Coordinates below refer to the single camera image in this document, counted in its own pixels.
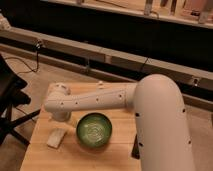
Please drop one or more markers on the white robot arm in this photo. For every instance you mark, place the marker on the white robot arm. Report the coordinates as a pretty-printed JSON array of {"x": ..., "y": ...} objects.
[{"x": 161, "y": 120}]

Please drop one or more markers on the white sponge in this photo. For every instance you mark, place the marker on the white sponge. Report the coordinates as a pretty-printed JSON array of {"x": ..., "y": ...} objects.
[{"x": 56, "y": 137}]

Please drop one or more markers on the green bowl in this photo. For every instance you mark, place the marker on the green bowl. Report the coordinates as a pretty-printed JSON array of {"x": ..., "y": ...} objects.
[{"x": 94, "y": 130}]

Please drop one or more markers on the black remote control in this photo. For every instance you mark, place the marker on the black remote control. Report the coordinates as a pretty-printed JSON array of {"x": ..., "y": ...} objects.
[{"x": 135, "y": 150}]

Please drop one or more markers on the black office chair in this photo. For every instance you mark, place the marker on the black office chair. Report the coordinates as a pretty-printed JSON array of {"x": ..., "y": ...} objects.
[{"x": 11, "y": 96}]

